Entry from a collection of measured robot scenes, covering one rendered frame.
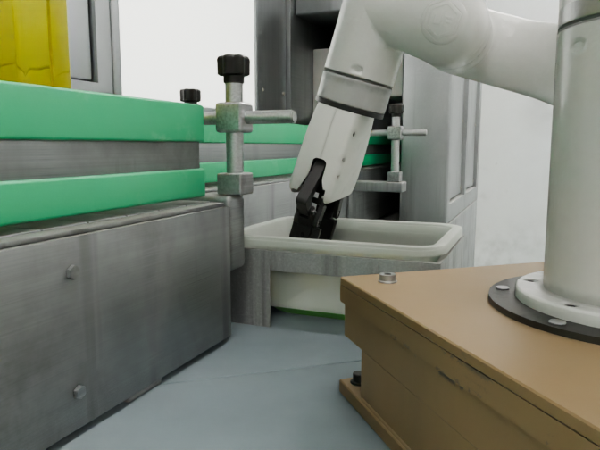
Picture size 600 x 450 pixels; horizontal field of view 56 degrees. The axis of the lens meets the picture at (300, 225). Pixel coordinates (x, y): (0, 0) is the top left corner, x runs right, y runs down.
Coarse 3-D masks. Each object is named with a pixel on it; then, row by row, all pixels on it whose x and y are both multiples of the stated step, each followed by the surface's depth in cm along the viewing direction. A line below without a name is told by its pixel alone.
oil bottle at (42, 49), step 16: (16, 0) 45; (32, 0) 46; (48, 0) 47; (64, 0) 49; (16, 16) 45; (32, 16) 46; (48, 16) 47; (64, 16) 49; (16, 32) 45; (32, 32) 46; (48, 32) 47; (64, 32) 49; (16, 48) 45; (32, 48) 46; (48, 48) 47; (64, 48) 49; (32, 64) 46; (48, 64) 47; (64, 64) 49; (32, 80) 46; (48, 80) 48; (64, 80) 49
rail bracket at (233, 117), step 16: (224, 64) 50; (240, 64) 50; (224, 80) 51; (240, 80) 51; (240, 96) 51; (208, 112) 52; (224, 112) 51; (240, 112) 50; (256, 112) 50; (272, 112) 50; (288, 112) 49; (224, 128) 51; (240, 128) 50; (240, 144) 52; (240, 160) 52; (224, 176) 51; (240, 176) 51; (224, 192) 52; (240, 192) 51
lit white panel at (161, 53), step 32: (128, 0) 78; (160, 0) 84; (192, 0) 92; (224, 0) 101; (128, 32) 78; (160, 32) 85; (192, 32) 92; (224, 32) 102; (128, 64) 78; (160, 64) 85; (192, 64) 93; (160, 96) 85; (224, 96) 103
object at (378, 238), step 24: (288, 216) 71; (264, 240) 55; (288, 240) 54; (312, 240) 54; (336, 240) 53; (360, 240) 68; (384, 240) 67; (408, 240) 66; (432, 240) 65; (456, 240) 58
